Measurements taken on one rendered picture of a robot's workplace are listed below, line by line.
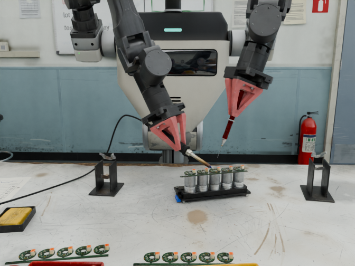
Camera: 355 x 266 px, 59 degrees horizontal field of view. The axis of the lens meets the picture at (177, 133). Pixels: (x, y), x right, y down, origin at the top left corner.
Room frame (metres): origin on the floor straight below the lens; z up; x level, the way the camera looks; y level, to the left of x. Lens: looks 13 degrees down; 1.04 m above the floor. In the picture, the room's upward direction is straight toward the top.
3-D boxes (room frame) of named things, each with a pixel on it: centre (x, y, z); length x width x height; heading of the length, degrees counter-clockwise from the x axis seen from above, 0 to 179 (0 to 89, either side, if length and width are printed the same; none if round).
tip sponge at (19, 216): (0.54, 0.30, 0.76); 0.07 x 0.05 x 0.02; 7
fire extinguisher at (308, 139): (3.07, -1.31, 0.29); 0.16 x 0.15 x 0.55; 88
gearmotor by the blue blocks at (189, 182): (0.63, -0.03, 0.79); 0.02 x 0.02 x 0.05
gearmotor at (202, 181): (0.64, -0.05, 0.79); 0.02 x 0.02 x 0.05
